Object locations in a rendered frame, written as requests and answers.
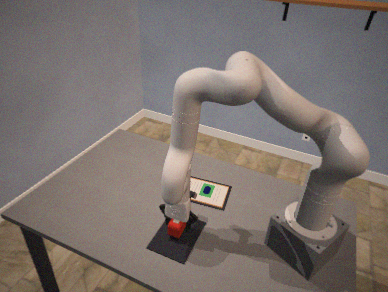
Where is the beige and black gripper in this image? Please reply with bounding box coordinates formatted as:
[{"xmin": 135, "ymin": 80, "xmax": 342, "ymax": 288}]
[{"xmin": 159, "ymin": 197, "xmax": 198, "ymax": 232}]

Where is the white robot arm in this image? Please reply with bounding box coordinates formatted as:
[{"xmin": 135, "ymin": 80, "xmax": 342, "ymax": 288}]
[{"xmin": 161, "ymin": 51, "xmax": 370, "ymax": 241}]

